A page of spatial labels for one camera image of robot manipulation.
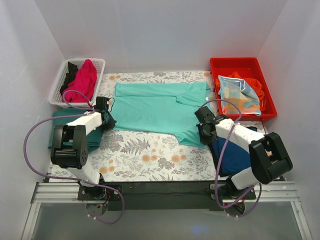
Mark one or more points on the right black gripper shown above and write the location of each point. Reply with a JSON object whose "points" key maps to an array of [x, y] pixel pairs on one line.
{"points": [[203, 130]]}

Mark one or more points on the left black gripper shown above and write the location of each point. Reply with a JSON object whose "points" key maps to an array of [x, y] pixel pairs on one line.
{"points": [[110, 121]]}

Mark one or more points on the turquoise t shirt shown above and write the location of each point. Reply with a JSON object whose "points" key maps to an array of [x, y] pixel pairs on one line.
{"points": [[165, 108]]}

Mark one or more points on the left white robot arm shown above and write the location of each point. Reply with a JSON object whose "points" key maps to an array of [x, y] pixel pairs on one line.
{"points": [[70, 150]]}

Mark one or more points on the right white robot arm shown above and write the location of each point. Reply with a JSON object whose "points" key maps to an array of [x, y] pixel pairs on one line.
{"points": [[269, 161]]}

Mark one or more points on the folded dark green shirt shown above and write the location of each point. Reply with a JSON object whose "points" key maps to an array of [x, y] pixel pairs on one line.
{"points": [[93, 138]]}

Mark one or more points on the floral table mat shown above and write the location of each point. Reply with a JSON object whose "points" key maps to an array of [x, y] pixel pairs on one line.
{"points": [[131, 156]]}

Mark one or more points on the patterned light blue shirt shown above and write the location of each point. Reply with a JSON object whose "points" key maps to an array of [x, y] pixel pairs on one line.
{"points": [[237, 92]]}

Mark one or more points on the magenta shirt in basket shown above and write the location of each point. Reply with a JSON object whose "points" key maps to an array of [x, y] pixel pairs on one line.
{"points": [[82, 88]]}

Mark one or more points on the folded navy blue shirt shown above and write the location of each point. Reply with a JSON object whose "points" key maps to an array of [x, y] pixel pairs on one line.
{"points": [[236, 156]]}

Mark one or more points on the white plastic basket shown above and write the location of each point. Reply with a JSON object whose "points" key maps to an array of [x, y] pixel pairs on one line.
{"points": [[55, 97]]}

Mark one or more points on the orange shirt in bin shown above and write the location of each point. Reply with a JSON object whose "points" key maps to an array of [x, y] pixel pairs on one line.
{"points": [[254, 84]]}

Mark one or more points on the black garment in basket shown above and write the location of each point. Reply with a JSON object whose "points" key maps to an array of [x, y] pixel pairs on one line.
{"points": [[69, 77]]}

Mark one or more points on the red plastic bin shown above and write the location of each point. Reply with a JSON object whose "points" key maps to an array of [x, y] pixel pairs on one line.
{"points": [[246, 68]]}

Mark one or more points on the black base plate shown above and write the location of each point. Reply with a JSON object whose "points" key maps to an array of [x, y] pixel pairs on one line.
{"points": [[166, 195]]}

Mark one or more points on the aluminium mounting rail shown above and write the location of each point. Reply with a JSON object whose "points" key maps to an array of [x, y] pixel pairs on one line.
{"points": [[68, 192]]}

